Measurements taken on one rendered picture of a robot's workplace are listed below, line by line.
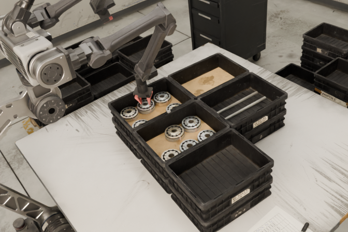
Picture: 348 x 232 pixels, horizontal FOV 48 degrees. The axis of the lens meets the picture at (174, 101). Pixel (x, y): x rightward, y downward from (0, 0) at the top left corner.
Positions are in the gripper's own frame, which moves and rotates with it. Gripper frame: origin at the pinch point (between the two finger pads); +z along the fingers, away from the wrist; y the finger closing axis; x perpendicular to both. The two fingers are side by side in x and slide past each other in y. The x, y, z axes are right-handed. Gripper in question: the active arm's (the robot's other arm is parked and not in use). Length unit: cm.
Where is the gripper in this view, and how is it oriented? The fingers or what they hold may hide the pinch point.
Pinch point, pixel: (145, 103)
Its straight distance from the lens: 224.1
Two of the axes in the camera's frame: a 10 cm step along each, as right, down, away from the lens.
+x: -1.9, 6.3, -7.5
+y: -9.8, -0.4, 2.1
